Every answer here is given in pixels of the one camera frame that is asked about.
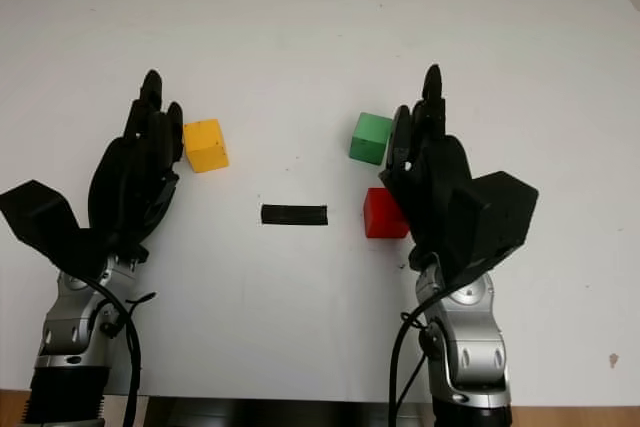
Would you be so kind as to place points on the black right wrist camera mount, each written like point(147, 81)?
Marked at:
point(495, 222)

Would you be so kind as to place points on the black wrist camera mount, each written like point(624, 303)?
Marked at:
point(45, 217)
point(495, 222)

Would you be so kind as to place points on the yellow wooden cube block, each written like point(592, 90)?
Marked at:
point(206, 144)

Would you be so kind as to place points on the red wooden cube block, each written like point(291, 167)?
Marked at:
point(382, 214)

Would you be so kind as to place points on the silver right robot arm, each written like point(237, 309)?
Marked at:
point(480, 327)

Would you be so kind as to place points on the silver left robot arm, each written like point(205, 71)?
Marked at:
point(65, 322)

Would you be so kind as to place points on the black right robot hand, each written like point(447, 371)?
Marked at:
point(430, 182)

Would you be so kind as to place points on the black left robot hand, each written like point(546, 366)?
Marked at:
point(130, 182)

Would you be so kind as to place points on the black tape strip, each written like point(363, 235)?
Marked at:
point(294, 215)

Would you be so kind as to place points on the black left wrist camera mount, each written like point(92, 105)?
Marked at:
point(45, 217)

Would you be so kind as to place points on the dark robot torso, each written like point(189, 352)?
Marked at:
point(275, 414)

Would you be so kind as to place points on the green wooden cube block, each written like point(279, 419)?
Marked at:
point(369, 139)

